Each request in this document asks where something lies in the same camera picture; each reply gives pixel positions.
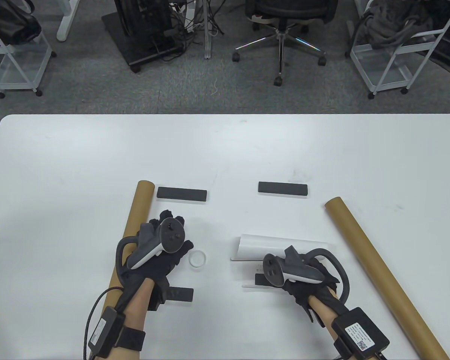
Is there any person's right hand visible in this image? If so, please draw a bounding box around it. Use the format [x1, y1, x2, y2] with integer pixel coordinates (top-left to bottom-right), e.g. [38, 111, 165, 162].
[281, 258, 341, 306]

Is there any person's left hand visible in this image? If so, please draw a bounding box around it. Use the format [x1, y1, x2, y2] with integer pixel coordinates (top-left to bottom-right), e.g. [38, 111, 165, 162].
[118, 210, 194, 289]

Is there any black bar weight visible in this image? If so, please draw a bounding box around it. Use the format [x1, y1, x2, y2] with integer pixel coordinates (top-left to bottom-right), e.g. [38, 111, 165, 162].
[255, 274, 282, 287]
[157, 186, 207, 204]
[258, 181, 309, 197]
[167, 287, 194, 303]

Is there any white poster purple lettering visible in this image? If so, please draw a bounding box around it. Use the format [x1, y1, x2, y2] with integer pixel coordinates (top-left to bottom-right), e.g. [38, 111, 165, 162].
[231, 234, 329, 289]

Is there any brown cardboard mailing tube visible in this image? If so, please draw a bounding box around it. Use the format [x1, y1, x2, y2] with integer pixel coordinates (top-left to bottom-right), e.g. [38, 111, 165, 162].
[325, 197, 450, 360]
[88, 181, 155, 360]

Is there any person's left forearm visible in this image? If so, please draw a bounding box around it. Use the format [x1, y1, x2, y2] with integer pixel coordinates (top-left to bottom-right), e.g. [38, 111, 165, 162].
[112, 277, 155, 360]

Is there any person's right forearm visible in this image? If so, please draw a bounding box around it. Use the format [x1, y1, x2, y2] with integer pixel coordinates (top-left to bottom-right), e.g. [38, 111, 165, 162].
[308, 289, 360, 360]

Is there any black shoulder bag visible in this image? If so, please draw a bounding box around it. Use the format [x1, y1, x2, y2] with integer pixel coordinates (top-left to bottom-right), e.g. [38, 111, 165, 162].
[0, 0, 42, 46]

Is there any grey white hand controller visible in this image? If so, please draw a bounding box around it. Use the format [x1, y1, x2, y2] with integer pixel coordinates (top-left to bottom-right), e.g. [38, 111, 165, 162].
[262, 246, 350, 302]
[115, 217, 185, 270]

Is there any black wrist sensor box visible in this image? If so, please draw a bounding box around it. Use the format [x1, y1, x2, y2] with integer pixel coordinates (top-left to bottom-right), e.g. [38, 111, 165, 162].
[88, 307, 127, 359]
[332, 307, 390, 355]

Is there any black wheeled platform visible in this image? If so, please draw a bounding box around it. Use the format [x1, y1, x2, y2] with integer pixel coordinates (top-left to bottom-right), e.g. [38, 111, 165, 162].
[101, 13, 186, 74]

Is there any white wheeled cart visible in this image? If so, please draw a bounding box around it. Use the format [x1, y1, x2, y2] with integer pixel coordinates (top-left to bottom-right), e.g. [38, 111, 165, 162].
[0, 15, 57, 99]
[346, 0, 450, 100]

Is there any black computer tower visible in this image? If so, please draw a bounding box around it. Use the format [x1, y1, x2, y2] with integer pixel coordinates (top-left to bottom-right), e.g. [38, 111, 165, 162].
[114, 0, 173, 38]

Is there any white desk leg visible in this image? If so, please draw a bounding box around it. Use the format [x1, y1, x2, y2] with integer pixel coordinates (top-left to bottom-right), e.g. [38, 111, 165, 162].
[56, 0, 82, 42]

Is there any grey crumpled cloth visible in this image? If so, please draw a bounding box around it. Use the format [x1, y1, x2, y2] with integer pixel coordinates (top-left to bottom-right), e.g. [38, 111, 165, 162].
[360, 0, 435, 47]

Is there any black office chair chrome base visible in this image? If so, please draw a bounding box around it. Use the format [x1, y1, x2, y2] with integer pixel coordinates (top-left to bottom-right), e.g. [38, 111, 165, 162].
[232, 0, 340, 86]

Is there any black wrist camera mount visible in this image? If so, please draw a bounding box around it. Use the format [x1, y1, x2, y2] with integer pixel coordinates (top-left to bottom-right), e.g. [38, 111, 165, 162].
[306, 306, 326, 327]
[148, 279, 169, 311]

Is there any black wrist strap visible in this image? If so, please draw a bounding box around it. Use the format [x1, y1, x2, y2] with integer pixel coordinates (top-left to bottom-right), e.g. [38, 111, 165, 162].
[116, 327, 147, 352]
[334, 337, 355, 360]

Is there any white cable channel post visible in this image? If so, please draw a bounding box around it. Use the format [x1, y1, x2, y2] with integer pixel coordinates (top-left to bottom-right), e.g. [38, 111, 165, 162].
[204, 0, 213, 60]

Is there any tangle of black cables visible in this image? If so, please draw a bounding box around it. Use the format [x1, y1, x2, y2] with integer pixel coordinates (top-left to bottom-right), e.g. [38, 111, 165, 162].
[169, 0, 225, 38]

